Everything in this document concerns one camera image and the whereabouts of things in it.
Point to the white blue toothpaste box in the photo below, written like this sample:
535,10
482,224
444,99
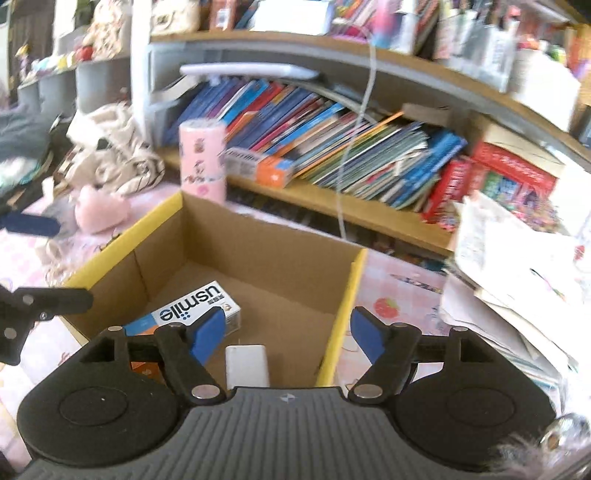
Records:
189,302

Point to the cream quilted handbag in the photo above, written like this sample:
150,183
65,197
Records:
174,17

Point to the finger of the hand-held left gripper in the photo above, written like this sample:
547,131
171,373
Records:
51,298
27,225

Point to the white lamp bar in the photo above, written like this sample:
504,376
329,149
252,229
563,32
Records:
249,70

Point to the iridescent plastic bag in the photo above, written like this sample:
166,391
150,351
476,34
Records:
18,175

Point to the yellow cardboard box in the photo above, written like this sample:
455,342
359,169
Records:
258,244

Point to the stack of papers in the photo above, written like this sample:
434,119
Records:
508,258

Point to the beige canvas bag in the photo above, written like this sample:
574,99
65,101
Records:
120,152

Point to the small white box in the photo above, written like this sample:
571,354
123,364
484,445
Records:
247,364

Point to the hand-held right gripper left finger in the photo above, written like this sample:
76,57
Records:
207,334

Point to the orange and white box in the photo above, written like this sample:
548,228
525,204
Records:
272,170

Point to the white thick book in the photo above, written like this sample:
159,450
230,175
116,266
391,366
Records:
173,92

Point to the wooden bookshelf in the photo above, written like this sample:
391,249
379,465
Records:
286,196

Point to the row of leaning books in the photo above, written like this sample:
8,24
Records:
323,138

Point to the white storage box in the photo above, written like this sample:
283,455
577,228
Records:
545,87

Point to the red slim book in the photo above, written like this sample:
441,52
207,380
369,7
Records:
445,194

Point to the pink plush toy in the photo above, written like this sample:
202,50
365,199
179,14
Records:
99,210

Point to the red round tin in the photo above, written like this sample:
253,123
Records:
85,53

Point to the grey blanket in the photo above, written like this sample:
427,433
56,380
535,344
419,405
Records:
23,134

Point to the pink checked table mat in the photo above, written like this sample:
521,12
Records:
27,258

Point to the row of upright colourful books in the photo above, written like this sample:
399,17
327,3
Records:
369,23

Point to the red printed box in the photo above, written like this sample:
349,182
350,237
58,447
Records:
512,168

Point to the grey fluffy thing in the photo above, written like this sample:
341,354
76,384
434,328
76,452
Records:
545,452

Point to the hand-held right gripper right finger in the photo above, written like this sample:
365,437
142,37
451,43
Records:
367,334

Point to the pink cylindrical tissue pack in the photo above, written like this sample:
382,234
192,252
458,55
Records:
203,157

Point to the grey shelf unit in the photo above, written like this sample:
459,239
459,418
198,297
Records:
97,83

